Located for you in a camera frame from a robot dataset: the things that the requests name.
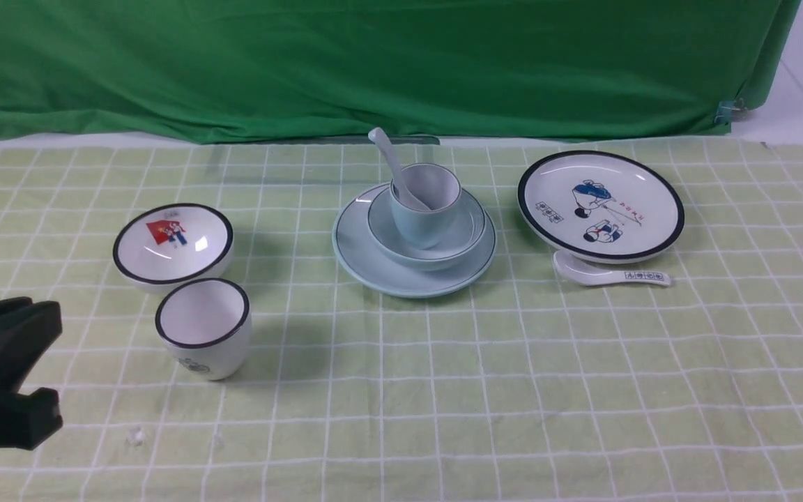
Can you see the light blue plate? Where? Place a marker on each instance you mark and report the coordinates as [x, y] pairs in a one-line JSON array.
[[359, 256]]

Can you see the green backdrop cloth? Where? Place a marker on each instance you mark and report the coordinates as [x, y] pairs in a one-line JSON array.
[[223, 72]]

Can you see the light blue bowl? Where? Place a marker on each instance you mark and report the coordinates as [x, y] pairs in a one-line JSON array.
[[465, 238]]

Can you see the metal binder clip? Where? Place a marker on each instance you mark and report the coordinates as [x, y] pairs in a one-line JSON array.
[[729, 111]]

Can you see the green checkered tablecloth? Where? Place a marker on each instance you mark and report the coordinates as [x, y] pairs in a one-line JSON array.
[[519, 388]]

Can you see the white plate with cartoon print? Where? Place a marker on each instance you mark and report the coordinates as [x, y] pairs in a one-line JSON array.
[[600, 207]]

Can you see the white bowl with black rim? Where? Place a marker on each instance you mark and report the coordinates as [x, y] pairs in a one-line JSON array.
[[171, 245]]

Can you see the white cup with black rim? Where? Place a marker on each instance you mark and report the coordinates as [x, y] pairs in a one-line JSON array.
[[206, 326]]

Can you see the white printed spoon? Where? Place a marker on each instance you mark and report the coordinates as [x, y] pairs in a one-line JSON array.
[[578, 271]]

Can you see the light blue cup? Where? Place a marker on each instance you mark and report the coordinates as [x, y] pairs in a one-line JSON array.
[[440, 190]]

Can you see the light blue spoon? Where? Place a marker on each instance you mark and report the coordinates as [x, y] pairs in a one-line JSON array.
[[380, 139]]

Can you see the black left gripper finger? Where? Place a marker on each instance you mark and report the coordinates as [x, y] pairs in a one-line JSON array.
[[28, 420], [27, 330]]

